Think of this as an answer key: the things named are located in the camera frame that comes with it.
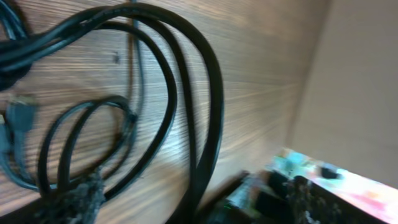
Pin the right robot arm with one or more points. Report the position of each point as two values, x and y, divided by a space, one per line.
324 197

